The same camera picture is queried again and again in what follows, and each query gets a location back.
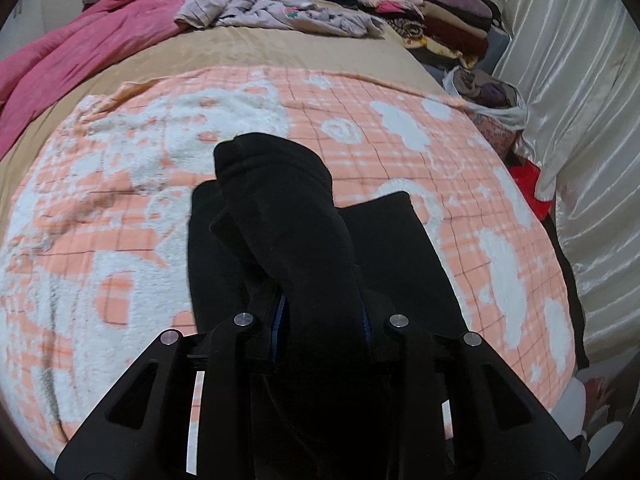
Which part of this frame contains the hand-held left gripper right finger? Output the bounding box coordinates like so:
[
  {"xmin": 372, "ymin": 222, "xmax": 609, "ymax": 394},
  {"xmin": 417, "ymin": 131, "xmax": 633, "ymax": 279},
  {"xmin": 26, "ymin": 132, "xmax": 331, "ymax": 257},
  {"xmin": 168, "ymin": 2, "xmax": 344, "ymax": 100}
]
[{"xmin": 361, "ymin": 305, "xmax": 588, "ymax": 480}]

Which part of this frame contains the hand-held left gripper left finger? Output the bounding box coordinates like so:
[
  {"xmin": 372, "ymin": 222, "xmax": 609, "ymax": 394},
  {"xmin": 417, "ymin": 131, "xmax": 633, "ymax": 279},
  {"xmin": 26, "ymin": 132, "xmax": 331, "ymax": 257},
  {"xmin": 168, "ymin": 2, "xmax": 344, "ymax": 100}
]
[{"xmin": 54, "ymin": 294, "xmax": 289, "ymax": 480}]

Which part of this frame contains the black shirt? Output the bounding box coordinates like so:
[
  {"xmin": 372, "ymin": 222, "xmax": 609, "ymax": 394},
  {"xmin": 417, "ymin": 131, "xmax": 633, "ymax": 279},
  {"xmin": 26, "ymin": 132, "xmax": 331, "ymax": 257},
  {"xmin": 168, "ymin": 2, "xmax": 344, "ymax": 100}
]
[{"xmin": 187, "ymin": 132, "xmax": 463, "ymax": 480}]

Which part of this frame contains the stack of folded clothes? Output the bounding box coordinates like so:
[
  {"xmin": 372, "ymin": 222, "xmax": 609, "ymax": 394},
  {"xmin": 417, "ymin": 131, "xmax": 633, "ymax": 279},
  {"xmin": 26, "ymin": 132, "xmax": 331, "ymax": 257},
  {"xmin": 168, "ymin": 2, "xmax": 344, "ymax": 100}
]
[{"xmin": 350, "ymin": 0, "xmax": 503, "ymax": 68}]

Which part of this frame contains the red cloth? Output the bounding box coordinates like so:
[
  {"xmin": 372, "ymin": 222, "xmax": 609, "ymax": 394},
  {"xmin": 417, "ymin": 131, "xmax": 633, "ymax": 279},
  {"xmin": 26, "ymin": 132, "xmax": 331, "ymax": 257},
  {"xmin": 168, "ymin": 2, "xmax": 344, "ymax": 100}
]
[{"xmin": 510, "ymin": 162, "xmax": 556, "ymax": 221}]

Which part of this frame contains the peach checked blanket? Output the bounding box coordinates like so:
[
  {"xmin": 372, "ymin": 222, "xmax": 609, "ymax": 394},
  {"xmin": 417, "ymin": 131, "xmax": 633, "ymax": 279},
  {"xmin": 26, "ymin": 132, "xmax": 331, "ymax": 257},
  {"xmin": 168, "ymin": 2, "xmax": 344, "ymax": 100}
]
[{"xmin": 0, "ymin": 65, "xmax": 576, "ymax": 466}]

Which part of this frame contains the floral patterned cloth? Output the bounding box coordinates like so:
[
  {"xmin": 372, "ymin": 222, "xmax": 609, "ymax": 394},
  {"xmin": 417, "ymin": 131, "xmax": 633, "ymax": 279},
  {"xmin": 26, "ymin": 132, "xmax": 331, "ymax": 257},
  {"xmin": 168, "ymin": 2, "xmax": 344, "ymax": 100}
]
[{"xmin": 472, "ymin": 112, "xmax": 522, "ymax": 161}]

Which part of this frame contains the white plastic bag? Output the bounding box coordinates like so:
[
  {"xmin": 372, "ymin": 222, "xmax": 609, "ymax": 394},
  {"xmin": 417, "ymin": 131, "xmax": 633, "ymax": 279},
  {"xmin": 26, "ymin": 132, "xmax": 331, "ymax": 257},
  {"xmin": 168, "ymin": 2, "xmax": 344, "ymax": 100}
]
[{"xmin": 442, "ymin": 65, "xmax": 530, "ymax": 128}]

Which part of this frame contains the beige bed sheet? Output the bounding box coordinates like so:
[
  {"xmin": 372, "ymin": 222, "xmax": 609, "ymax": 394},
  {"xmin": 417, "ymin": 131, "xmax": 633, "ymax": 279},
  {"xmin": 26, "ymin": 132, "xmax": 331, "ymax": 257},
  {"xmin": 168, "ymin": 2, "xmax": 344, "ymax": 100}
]
[{"xmin": 0, "ymin": 2, "xmax": 471, "ymax": 171}]

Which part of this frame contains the white satin curtain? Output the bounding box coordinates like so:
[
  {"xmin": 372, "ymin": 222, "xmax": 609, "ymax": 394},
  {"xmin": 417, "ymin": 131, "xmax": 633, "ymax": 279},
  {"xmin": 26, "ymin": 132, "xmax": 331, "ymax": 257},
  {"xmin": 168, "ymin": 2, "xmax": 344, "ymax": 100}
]
[{"xmin": 492, "ymin": 0, "xmax": 640, "ymax": 371}]

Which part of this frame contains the grey storage box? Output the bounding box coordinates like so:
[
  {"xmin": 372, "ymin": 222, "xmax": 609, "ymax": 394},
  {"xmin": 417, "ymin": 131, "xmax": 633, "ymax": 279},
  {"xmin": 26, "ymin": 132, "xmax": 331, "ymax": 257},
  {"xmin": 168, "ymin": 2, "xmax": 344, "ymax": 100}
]
[{"xmin": 480, "ymin": 27, "xmax": 515, "ymax": 78}]

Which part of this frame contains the lilac crumpled garment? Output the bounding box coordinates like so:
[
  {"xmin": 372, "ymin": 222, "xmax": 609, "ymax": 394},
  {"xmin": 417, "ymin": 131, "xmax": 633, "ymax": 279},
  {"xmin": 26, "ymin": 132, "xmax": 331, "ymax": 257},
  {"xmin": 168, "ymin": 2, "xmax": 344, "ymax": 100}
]
[{"xmin": 174, "ymin": 0, "xmax": 386, "ymax": 40}]

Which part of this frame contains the pink duvet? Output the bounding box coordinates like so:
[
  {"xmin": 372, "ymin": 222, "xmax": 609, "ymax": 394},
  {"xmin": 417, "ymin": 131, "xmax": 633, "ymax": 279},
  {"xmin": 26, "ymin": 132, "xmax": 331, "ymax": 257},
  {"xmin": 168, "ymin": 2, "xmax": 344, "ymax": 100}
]
[{"xmin": 0, "ymin": 0, "xmax": 211, "ymax": 161}]

